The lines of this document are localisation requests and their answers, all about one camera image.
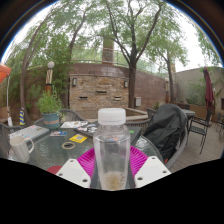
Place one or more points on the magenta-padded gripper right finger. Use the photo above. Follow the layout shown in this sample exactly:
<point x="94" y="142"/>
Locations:
<point x="151" y="170"/>

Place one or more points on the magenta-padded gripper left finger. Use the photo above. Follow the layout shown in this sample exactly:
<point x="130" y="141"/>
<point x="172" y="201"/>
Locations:
<point x="75" y="171"/>

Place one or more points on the clear plastic bottle white cap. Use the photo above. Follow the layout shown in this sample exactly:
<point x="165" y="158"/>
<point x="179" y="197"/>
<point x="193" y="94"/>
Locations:
<point x="111" y="146"/>

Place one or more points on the small tape roll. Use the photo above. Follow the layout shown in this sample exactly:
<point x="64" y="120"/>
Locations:
<point x="64" y="145"/>

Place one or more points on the yellow card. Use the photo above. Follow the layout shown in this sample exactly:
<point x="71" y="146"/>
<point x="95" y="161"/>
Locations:
<point x="78" y="138"/>

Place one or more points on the blue printed card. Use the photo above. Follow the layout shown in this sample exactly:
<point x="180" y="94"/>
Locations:
<point x="58" y="133"/>

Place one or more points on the black backpack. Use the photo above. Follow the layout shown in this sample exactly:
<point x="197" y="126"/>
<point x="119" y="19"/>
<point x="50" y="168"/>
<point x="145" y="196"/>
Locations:
<point x="166" y="128"/>

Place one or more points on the white printed booklet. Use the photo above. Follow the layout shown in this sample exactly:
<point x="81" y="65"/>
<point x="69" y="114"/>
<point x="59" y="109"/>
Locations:
<point x="73" y="124"/>

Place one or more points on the green plant in blue pot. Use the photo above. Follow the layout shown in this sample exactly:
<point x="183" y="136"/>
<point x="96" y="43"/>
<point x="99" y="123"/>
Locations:
<point x="50" y="120"/>

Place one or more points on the beige ribbed mug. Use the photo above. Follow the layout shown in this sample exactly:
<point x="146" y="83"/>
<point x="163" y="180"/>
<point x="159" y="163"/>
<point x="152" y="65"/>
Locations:
<point x="20" y="148"/>

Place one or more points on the silver laptop with stickers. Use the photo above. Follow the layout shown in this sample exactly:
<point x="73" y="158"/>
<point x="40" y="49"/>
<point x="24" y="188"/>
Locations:
<point x="28" y="131"/>

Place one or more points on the black metal chair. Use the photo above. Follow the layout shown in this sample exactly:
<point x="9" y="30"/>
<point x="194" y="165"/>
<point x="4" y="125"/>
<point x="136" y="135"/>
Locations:
<point x="200" y="130"/>

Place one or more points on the round dark patio table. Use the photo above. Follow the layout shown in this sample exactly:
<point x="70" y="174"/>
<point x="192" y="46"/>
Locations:
<point x="190" y="113"/>

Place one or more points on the blue yellow striped cone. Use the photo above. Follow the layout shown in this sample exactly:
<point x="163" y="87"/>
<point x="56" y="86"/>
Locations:
<point x="22" y="117"/>

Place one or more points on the closed maroon patio umbrella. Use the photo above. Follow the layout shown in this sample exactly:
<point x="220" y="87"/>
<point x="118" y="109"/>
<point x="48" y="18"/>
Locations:
<point x="209" y="90"/>

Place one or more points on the leaning thin-trunked tree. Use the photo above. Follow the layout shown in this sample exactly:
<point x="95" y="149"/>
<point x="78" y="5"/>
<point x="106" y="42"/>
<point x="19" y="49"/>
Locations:
<point x="23" y="86"/>

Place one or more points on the orange canopy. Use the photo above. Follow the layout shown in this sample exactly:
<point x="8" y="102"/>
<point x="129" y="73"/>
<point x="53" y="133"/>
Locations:
<point x="4" y="71"/>

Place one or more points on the grey wall box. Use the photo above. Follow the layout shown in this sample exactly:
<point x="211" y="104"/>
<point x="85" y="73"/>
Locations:
<point x="138" y="101"/>

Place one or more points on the wooden lamp post white globe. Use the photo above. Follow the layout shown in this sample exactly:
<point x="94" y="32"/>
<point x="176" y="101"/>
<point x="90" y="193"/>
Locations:
<point x="166" y="91"/>
<point x="49" y="78"/>

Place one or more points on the slender tree by wall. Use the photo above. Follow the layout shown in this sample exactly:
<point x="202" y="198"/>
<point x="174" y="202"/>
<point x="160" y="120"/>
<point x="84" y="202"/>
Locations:
<point x="171" y="83"/>

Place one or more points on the black wall lantern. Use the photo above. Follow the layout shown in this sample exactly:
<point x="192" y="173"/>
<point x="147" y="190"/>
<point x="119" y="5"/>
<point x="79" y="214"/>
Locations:
<point x="74" y="82"/>
<point x="126" y="84"/>

